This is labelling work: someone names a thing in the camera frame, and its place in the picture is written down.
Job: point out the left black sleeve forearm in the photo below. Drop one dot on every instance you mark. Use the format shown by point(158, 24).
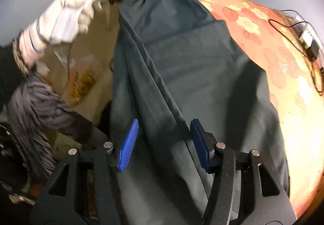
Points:
point(13, 70)

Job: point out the dark green pants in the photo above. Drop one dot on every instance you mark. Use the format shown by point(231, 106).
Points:
point(174, 62)

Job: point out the white charger adapter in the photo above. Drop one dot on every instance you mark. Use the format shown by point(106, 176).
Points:
point(306, 38)

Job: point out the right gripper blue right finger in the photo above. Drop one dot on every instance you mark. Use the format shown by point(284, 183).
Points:
point(204, 144)

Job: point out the orange floral bed cover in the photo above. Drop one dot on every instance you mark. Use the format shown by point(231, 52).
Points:
point(264, 34)

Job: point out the left white gloved hand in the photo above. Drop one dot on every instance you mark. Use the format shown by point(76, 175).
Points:
point(60, 23)

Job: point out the white power strip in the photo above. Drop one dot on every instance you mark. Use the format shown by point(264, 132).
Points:
point(298, 24)

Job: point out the zebra striped trouser leg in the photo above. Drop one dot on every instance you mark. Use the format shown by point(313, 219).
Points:
point(33, 106)

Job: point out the black power adapter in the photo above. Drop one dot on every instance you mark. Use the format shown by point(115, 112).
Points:
point(313, 52)

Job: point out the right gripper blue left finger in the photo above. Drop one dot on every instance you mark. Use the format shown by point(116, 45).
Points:
point(124, 144)

